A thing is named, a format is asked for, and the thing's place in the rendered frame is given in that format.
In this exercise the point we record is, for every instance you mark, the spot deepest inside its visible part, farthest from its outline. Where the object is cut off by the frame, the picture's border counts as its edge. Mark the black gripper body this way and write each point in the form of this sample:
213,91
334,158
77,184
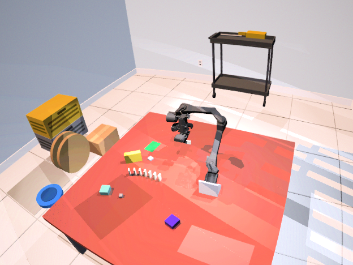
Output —
183,130

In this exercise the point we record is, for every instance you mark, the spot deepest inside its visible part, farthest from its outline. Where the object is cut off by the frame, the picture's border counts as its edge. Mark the green flat rectangular block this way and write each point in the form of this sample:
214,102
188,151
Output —
152,146

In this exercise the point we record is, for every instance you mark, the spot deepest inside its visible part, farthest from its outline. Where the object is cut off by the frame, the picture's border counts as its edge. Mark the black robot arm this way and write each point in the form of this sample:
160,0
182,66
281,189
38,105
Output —
186,109

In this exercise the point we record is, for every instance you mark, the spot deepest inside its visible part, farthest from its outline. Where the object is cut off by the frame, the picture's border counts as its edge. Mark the purple block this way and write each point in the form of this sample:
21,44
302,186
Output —
172,221

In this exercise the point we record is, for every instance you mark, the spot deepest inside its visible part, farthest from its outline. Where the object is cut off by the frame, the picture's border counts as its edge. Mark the yellow rectangular block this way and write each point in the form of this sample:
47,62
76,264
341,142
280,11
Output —
131,157

